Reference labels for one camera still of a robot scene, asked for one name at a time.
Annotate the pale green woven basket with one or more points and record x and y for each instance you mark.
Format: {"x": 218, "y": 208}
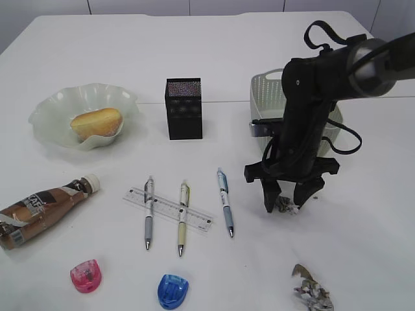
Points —
{"x": 267, "y": 101}

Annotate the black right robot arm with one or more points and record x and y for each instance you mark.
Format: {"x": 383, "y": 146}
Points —
{"x": 361, "y": 67}

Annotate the sugared bread roll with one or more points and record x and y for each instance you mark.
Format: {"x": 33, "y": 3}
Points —
{"x": 103, "y": 122}

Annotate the blue grip pen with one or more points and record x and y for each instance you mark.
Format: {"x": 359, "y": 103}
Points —
{"x": 223, "y": 188}

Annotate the grey grip pen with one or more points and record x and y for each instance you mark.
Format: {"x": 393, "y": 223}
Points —
{"x": 149, "y": 205}

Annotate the clear plastic ruler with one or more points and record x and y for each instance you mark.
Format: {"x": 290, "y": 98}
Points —
{"x": 196, "y": 219}

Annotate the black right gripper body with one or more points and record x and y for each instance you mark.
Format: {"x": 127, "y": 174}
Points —
{"x": 287, "y": 159}

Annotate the pink pencil sharpener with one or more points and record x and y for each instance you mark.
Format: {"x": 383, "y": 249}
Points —
{"x": 86, "y": 277}

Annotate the pale green wavy plate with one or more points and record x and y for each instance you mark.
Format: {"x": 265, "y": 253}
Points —
{"x": 51, "y": 118}

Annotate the large paper ball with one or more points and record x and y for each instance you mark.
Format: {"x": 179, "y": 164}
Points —
{"x": 313, "y": 295}

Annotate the cream grip pen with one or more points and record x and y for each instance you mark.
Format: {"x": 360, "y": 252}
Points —
{"x": 184, "y": 204}

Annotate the blue pencil sharpener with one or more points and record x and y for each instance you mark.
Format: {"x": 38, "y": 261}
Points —
{"x": 172, "y": 291}

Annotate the Nescafe coffee bottle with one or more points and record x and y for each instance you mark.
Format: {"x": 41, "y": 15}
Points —
{"x": 34, "y": 214}

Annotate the black mesh pen holder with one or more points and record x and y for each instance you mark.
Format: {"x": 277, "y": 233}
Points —
{"x": 183, "y": 102}

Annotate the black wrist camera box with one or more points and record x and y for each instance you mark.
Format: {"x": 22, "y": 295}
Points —
{"x": 266, "y": 127}

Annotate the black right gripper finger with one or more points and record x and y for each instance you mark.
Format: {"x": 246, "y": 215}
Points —
{"x": 304, "y": 190}
{"x": 271, "y": 192}

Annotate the small paper ball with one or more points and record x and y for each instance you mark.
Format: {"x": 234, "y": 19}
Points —
{"x": 286, "y": 205}

